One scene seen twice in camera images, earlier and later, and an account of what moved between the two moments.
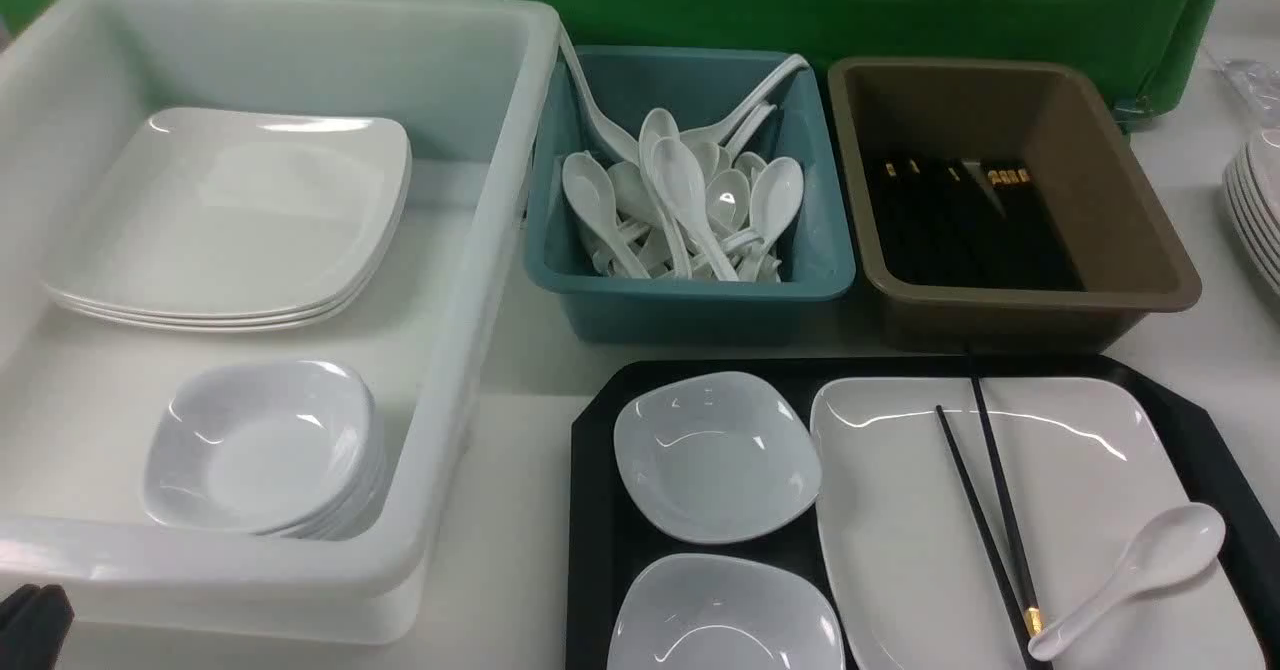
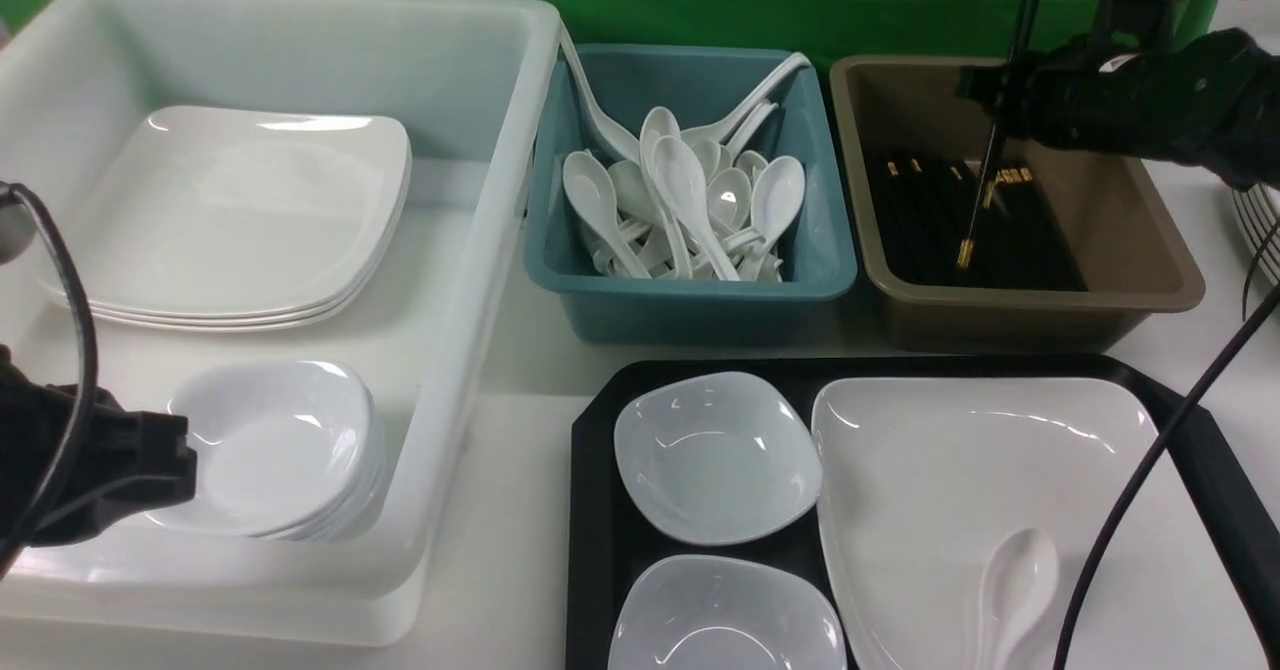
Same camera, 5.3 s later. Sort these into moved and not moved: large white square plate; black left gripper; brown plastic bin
Moved: black left gripper
Not moved: brown plastic bin; large white square plate
